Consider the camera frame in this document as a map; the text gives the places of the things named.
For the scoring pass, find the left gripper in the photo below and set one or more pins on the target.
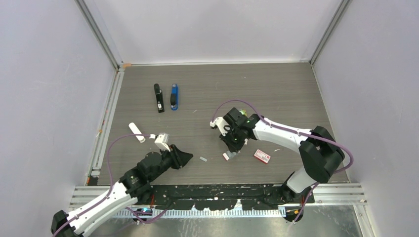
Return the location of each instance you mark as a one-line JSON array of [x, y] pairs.
[[179, 158]]

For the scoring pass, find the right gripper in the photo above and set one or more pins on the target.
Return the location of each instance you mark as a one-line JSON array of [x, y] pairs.
[[232, 147]]

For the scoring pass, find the staple tray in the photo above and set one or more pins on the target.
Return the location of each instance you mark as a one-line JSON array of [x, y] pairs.
[[229, 155]]

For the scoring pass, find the white stapler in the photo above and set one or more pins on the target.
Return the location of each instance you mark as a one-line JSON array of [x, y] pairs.
[[135, 130]]

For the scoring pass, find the blue stapler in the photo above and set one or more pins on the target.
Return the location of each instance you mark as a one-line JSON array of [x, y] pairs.
[[174, 97]]

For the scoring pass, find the black stapler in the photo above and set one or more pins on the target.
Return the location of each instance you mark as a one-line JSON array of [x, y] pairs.
[[159, 98]]

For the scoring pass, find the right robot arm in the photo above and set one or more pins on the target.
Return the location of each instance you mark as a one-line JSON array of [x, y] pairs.
[[318, 150]]

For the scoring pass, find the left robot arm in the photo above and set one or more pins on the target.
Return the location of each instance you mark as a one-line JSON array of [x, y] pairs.
[[133, 187]]

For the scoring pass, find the red staple box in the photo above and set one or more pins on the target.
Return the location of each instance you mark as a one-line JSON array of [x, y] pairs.
[[262, 156]]

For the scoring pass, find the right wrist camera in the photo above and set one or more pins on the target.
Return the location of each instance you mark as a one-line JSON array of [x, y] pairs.
[[221, 124]]

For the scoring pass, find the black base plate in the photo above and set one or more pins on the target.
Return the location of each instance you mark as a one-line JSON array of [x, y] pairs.
[[222, 197]]

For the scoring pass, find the slotted cable duct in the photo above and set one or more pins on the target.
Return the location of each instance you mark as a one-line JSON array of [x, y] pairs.
[[233, 213]]

